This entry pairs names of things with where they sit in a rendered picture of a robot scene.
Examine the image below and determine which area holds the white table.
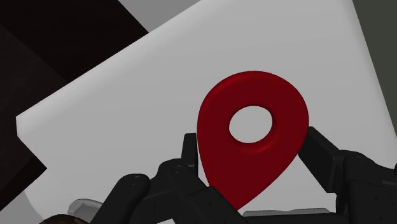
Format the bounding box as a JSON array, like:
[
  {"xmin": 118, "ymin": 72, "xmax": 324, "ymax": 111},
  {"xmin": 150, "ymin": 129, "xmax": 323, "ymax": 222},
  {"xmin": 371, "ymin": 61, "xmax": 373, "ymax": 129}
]
[{"xmin": 16, "ymin": 0, "xmax": 397, "ymax": 224}]

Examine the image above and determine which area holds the red teardrop-shaped ring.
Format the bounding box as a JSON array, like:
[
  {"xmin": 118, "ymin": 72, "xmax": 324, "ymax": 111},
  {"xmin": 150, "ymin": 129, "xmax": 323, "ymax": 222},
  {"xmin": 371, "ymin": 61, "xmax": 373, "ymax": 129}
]
[{"xmin": 196, "ymin": 70, "xmax": 310, "ymax": 211}]

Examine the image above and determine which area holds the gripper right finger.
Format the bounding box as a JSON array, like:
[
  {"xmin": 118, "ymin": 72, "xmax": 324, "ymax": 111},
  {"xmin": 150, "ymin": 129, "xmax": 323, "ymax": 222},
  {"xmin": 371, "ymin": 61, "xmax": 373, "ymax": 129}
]
[{"xmin": 296, "ymin": 126, "xmax": 397, "ymax": 224}]

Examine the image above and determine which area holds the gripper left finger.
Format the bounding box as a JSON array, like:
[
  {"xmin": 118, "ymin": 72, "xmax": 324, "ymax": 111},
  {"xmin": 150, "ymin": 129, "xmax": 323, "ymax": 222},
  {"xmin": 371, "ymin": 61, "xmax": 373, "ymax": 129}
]
[{"xmin": 90, "ymin": 132, "xmax": 249, "ymax": 224}]

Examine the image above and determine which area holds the small white ribbed object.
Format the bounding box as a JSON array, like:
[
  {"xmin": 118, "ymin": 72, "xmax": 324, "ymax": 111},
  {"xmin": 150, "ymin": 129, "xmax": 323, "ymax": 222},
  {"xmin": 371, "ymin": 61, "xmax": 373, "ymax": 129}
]
[{"xmin": 67, "ymin": 198, "xmax": 104, "ymax": 223}]

